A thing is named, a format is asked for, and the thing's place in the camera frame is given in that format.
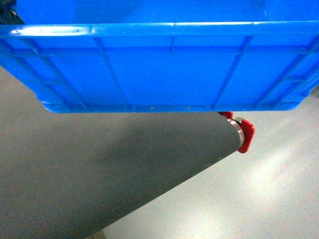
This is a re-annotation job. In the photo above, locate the large blue plastic crate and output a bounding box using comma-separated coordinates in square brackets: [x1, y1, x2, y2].
[0, 0, 319, 113]

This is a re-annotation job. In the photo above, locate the red table corner clamp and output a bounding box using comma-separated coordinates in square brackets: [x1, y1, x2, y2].
[219, 112, 255, 153]

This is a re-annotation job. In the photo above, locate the grey table with red edge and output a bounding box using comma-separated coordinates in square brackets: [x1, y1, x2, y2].
[0, 69, 243, 239]

